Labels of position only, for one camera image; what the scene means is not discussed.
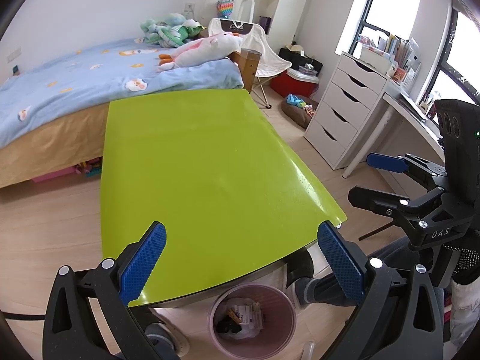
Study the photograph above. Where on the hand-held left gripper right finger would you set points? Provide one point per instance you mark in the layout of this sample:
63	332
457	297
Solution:
341	262

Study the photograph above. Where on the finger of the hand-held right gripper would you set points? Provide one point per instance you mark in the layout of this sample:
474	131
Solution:
388	163
375	198

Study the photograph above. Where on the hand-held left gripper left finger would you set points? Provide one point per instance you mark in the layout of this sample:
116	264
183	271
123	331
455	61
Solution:
144	262

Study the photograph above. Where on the orange small packet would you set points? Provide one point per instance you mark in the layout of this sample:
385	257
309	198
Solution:
233	315

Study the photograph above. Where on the pink trash bin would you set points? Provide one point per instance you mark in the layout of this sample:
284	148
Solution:
277	345

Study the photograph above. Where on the person's right hand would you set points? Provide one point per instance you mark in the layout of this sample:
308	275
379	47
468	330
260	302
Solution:
467	262

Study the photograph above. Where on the black slipper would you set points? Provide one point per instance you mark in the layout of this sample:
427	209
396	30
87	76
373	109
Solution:
300	270
152	318

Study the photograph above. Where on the white desk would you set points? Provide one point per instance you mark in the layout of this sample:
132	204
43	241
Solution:
405	120

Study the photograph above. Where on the white drawer unit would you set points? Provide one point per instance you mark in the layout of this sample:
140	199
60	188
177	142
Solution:
341	112

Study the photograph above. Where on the person's left leg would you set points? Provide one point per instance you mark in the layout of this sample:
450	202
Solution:
161	339

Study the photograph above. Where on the black framed window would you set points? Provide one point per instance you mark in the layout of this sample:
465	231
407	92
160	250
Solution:
461	63

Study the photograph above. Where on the brown pet bed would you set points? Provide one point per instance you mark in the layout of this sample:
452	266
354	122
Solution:
298	116

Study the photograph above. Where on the white labelled packet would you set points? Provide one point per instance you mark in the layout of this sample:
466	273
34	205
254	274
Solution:
249	318

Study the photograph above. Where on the green top low table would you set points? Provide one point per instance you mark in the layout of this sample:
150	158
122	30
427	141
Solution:
195	165

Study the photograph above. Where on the blue toy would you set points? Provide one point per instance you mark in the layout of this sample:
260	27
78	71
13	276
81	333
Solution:
294	101

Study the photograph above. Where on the row of books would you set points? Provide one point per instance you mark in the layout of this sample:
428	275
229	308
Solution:
390	48

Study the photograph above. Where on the pink storage box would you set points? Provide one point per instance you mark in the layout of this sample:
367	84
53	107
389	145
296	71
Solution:
56	174

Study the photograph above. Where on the red cooler box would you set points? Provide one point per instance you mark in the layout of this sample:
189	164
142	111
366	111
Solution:
292	82

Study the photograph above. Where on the black bag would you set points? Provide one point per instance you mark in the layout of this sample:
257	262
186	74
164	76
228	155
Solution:
300	62

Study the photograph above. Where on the tan bed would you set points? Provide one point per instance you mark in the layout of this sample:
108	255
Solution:
45	146

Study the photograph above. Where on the white folding chair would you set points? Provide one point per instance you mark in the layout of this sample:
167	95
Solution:
268	60

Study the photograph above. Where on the purple box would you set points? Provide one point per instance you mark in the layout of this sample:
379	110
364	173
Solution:
265	24

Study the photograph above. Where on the blue printed blanket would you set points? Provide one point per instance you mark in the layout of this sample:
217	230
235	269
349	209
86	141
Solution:
75	86

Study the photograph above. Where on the pink white plush toy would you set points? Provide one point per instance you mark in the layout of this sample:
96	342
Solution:
202	50

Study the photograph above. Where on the rainbow bag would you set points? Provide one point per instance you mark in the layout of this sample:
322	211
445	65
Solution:
225	9

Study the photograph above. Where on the green plush toy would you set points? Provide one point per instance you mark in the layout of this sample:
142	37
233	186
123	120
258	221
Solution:
168	30

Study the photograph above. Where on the wooden bed post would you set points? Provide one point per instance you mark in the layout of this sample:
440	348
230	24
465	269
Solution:
249	67

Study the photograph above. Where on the white wall shelf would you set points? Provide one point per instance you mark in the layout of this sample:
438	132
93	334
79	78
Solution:
268	3

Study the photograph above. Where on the white wall switch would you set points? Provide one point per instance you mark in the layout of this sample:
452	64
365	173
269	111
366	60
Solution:
14	55

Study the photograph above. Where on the white wall socket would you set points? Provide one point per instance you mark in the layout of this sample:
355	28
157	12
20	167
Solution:
189	7

